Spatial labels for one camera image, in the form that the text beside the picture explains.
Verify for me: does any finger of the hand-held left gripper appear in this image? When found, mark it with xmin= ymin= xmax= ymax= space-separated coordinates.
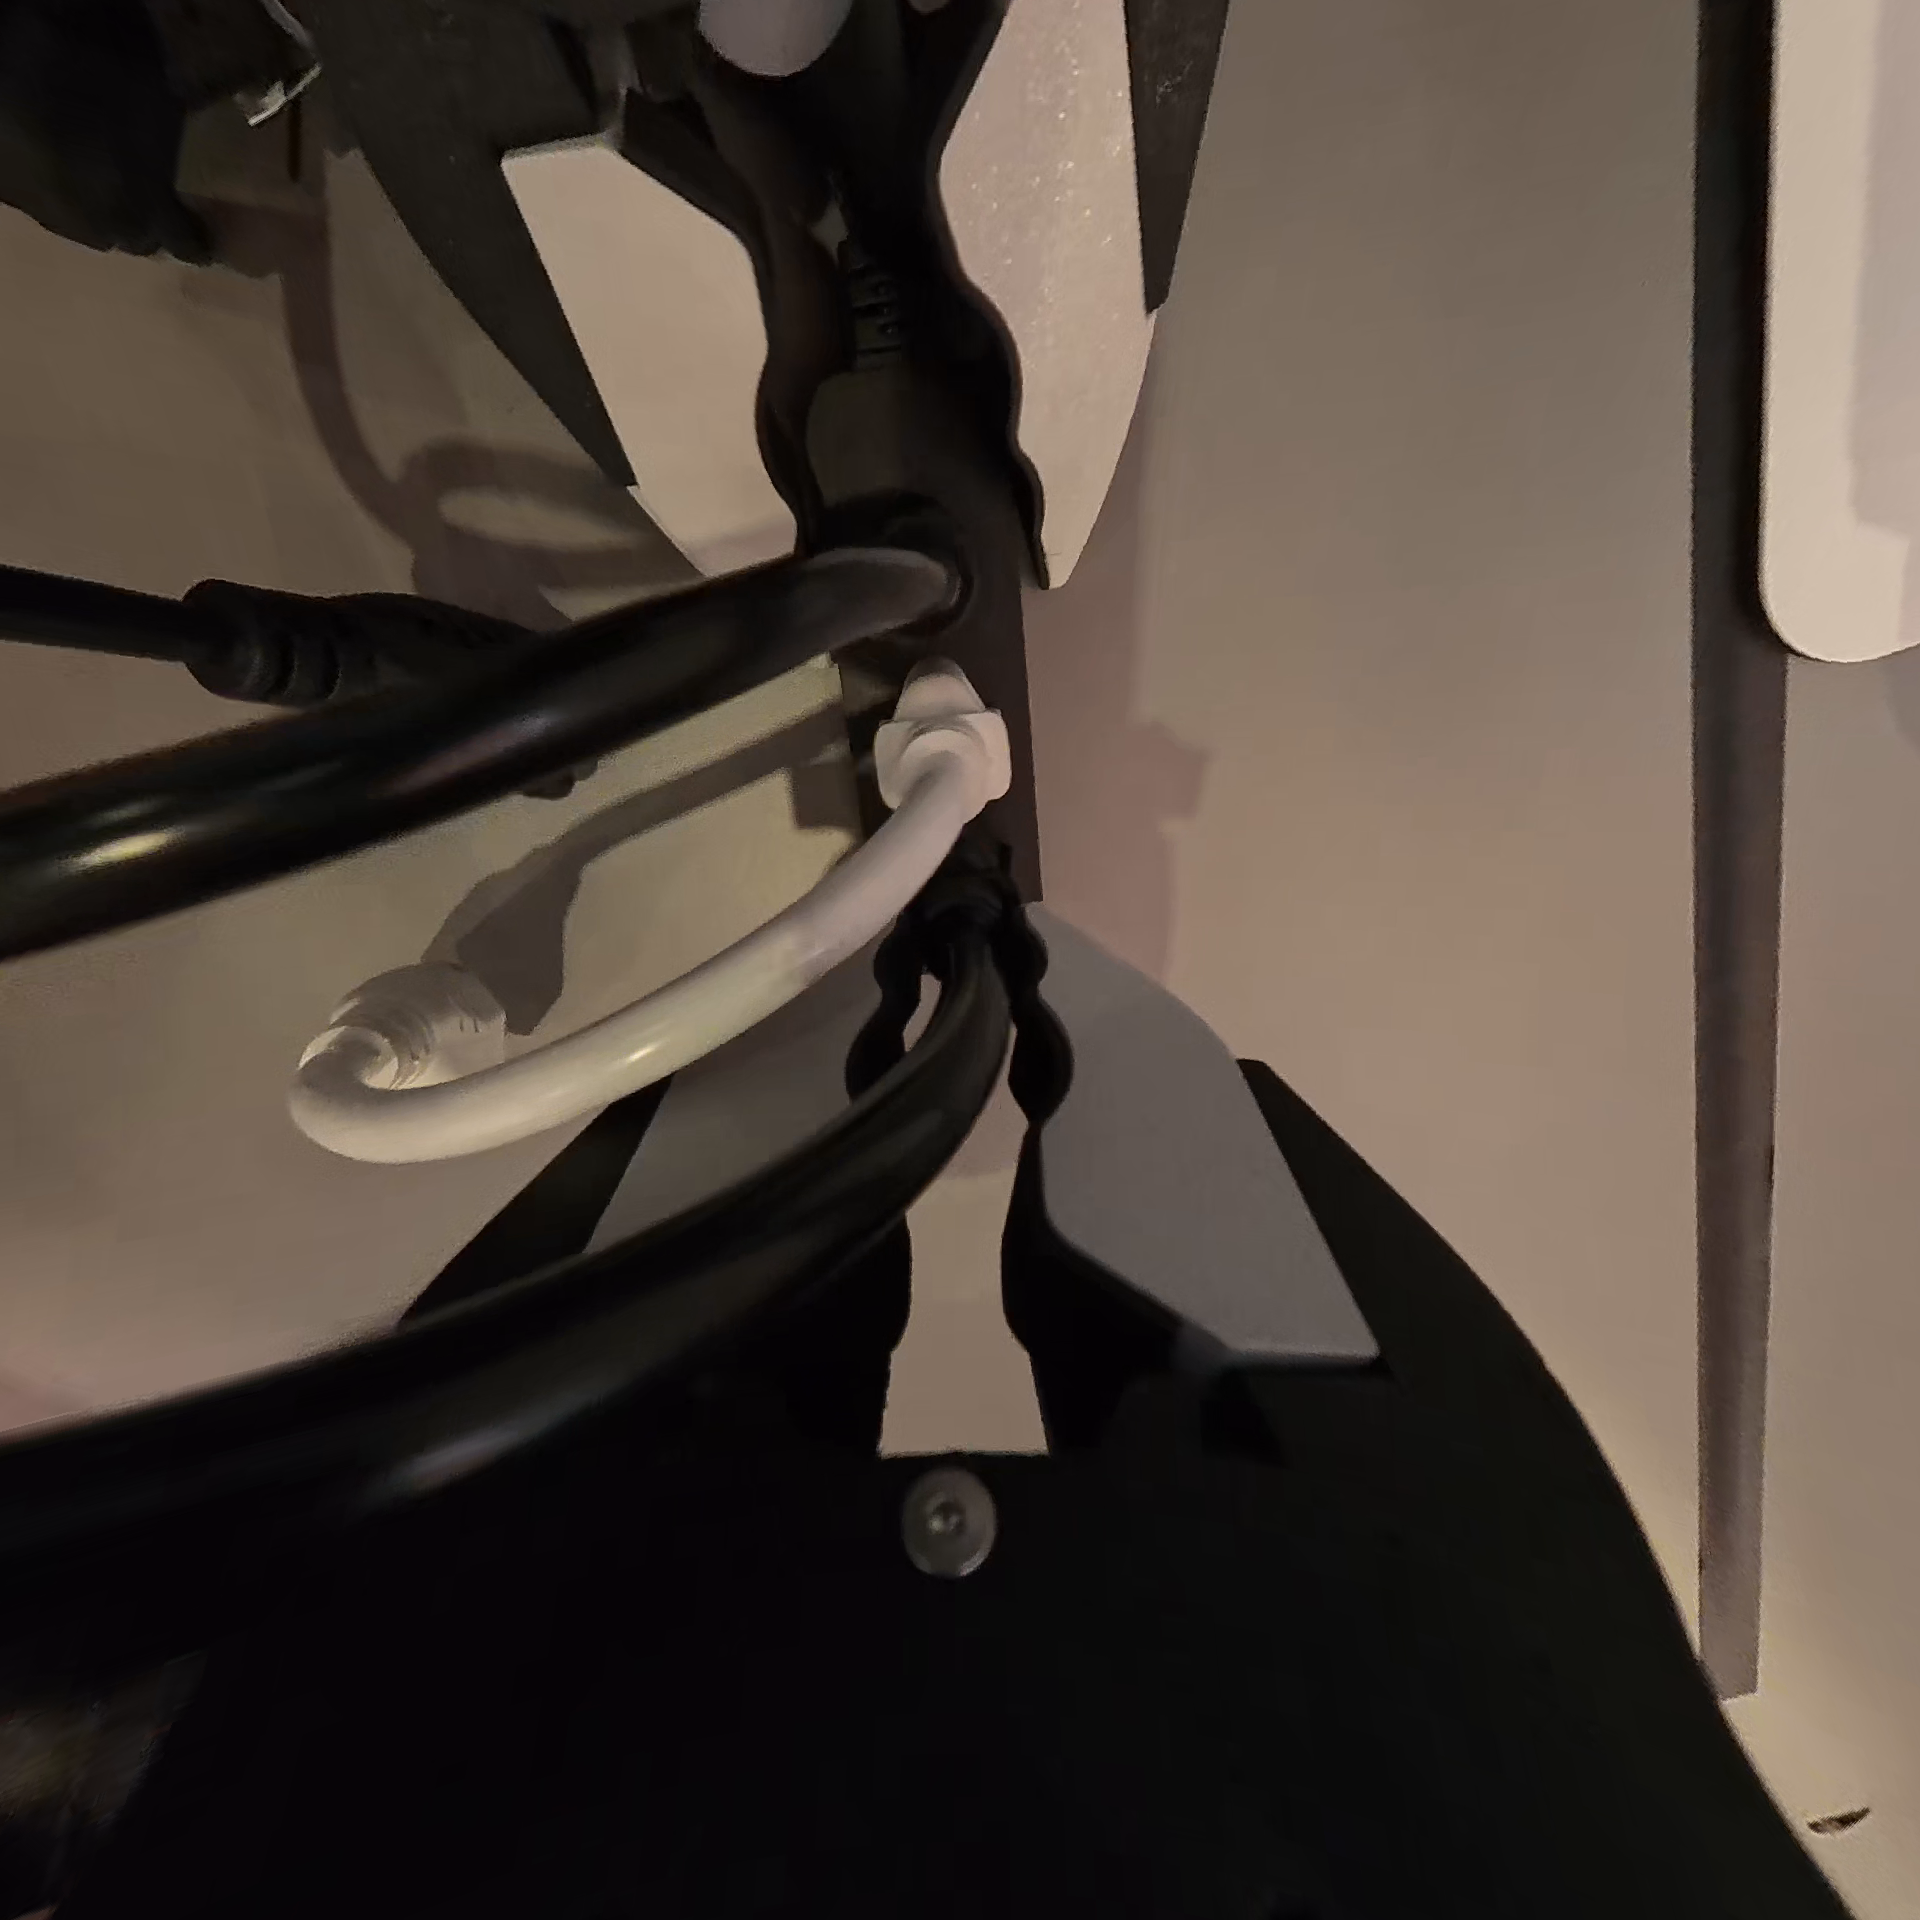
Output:
xmin=935 ymin=0 xmax=1161 ymax=591
xmin=503 ymin=139 xmax=844 ymax=595

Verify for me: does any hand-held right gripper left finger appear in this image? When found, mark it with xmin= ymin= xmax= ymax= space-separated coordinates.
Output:
xmin=578 ymin=913 xmax=944 ymax=1269

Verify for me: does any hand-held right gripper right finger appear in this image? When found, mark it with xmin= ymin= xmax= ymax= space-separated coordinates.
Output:
xmin=998 ymin=902 xmax=1387 ymax=1375

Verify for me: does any black power cable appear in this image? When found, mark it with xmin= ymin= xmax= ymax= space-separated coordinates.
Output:
xmin=0 ymin=853 xmax=1038 ymax=1518
xmin=0 ymin=493 xmax=980 ymax=969

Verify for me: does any black power strip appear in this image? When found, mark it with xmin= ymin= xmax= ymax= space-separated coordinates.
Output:
xmin=808 ymin=375 xmax=1047 ymax=902

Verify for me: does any white power cable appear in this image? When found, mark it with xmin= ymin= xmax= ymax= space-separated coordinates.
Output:
xmin=287 ymin=656 xmax=1011 ymax=1163

